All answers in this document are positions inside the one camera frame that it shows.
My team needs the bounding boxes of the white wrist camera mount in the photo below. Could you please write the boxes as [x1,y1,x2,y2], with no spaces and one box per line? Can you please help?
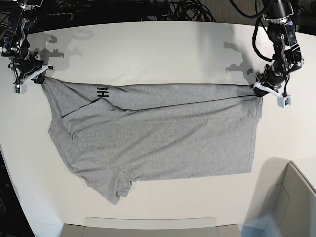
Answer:
[8,63,54,94]
[250,82,291,108]

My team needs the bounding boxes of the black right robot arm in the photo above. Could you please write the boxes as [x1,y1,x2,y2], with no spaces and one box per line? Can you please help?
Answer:
[0,0,49,85]

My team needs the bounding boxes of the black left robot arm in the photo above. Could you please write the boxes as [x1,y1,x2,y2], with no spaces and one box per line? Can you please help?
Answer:
[252,0,304,97]

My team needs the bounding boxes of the beige chair back bottom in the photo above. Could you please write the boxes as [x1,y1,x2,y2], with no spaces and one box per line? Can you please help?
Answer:
[60,217,241,237]

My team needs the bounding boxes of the black cable bundle top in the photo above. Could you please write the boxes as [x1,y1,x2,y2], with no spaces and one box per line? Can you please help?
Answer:
[138,0,218,23]

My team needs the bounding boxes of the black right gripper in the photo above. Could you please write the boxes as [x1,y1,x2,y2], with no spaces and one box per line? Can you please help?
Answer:
[11,55,45,84]

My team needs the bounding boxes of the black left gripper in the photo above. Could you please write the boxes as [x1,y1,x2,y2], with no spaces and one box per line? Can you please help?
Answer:
[254,64,288,97]

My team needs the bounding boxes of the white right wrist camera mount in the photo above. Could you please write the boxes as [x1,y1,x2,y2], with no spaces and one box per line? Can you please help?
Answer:
[8,63,54,94]

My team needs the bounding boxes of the beige partition panel right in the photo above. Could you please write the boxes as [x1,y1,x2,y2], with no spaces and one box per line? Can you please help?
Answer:
[260,162,316,237]

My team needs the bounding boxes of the grey T-shirt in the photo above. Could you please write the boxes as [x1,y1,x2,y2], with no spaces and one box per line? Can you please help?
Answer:
[42,77,262,204]

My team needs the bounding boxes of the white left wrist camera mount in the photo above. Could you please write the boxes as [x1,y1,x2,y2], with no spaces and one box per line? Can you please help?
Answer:
[250,82,291,108]

